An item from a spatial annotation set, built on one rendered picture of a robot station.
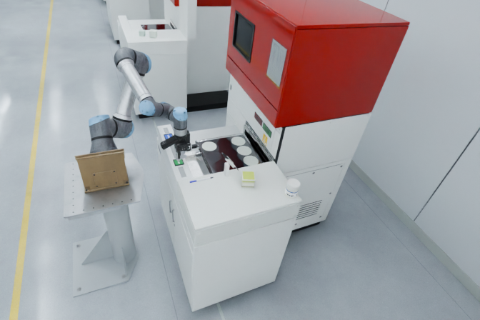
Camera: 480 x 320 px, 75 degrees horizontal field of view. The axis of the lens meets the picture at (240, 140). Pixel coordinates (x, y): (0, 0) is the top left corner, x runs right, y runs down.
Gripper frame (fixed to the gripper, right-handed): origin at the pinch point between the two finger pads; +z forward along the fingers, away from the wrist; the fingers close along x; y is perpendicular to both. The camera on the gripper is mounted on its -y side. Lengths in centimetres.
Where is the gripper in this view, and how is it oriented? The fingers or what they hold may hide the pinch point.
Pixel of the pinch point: (177, 160)
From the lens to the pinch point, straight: 190.9
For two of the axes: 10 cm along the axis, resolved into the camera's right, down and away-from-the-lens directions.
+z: -1.1, 7.9, 6.1
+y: 9.2, -1.6, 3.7
